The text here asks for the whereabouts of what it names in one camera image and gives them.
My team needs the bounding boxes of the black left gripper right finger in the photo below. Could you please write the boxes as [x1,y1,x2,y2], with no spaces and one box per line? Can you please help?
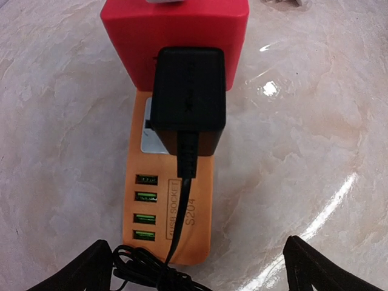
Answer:
[283,236,379,291]

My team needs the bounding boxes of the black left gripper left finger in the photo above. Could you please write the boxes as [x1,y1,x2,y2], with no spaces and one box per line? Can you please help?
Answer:
[28,239,113,291]

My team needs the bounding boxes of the black charger cable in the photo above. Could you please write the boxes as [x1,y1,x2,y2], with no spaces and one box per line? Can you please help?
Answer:
[110,129,213,291]

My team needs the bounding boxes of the orange power strip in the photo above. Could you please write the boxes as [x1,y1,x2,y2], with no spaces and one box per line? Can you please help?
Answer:
[122,91,215,266]

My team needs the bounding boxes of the black charger plug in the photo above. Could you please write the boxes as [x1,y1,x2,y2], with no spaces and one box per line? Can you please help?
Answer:
[150,47,226,156]

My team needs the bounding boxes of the red cube socket adapter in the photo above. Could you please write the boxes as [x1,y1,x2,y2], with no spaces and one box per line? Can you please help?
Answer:
[100,0,249,92]

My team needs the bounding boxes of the white power adapter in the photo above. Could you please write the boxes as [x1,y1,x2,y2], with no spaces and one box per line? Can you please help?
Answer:
[146,0,185,4]

